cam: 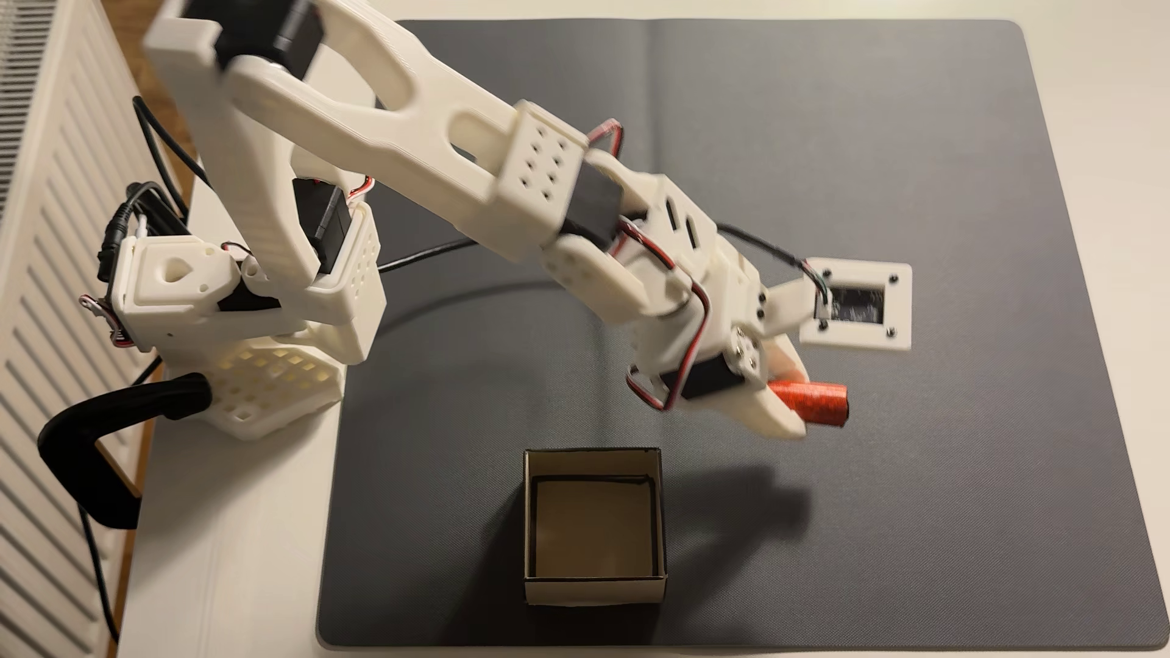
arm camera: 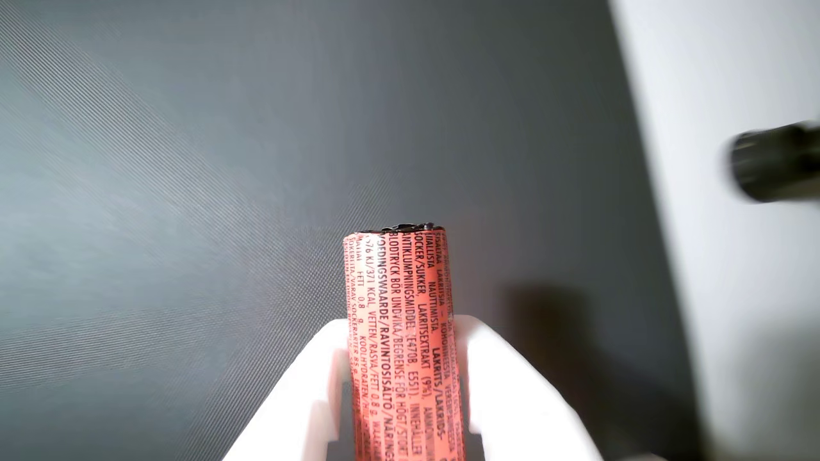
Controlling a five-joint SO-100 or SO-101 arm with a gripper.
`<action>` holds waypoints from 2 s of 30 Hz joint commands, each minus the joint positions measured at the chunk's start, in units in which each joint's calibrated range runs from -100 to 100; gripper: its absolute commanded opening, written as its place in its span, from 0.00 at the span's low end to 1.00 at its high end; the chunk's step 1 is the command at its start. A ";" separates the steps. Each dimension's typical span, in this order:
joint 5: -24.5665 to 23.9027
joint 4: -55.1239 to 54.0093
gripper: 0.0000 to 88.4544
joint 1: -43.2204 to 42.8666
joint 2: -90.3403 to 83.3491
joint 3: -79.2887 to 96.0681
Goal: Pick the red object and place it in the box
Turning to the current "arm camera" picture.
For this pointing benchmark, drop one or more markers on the black cylindrical object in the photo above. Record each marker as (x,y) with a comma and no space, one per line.
(778,161)

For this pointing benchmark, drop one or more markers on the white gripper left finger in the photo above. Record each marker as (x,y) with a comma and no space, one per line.
(295,403)

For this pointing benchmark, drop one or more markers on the red printed candy roll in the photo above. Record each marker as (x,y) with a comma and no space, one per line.
(403,339)

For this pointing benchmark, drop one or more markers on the grey table mat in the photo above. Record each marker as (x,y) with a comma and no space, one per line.
(256,160)

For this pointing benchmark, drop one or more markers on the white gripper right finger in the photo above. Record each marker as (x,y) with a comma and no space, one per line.
(519,397)

